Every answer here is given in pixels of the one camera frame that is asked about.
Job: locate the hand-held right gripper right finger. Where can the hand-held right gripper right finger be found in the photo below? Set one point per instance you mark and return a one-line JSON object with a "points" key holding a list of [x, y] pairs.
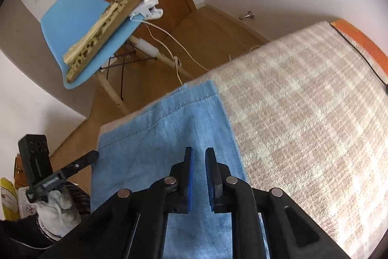
{"points": [[209, 177]]}

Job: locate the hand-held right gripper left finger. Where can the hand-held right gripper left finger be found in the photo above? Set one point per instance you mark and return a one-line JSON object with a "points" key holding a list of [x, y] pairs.
{"points": [[189, 177]]}

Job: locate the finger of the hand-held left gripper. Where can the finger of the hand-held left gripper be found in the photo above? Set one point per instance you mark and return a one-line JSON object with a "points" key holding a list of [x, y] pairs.
{"points": [[81, 160]]}

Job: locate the blue towel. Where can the blue towel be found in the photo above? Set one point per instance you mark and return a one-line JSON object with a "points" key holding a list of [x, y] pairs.
{"points": [[169, 125]]}

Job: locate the person's left forearm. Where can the person's left forearm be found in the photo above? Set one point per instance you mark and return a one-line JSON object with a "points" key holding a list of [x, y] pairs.
{"points": [[21, 240]]}

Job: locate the person's left hand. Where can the person's left hand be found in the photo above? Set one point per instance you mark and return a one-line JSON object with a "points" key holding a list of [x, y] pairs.
{"points": [[56, 210]]}

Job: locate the yellow object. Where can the yellow object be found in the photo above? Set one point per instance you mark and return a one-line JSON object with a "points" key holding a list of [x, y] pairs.
{"points": [[7, 198]]}

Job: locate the beige plaid blanket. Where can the beige plaid blanket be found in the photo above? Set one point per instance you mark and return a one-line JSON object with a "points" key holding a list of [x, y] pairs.
{"points": [[303, 95]]}

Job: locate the patterned wooden board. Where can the patterned wooden board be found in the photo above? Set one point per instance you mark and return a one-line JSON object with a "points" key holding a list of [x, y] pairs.
{"points": [[97, 34]]}

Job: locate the blue chair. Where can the blue chair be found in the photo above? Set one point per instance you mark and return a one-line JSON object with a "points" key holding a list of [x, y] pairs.
{"points": [[60, 19]]}

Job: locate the metal door stopper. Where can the metal door stopper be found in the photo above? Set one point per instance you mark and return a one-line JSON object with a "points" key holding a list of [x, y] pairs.
{"points": [[247, 15]]}

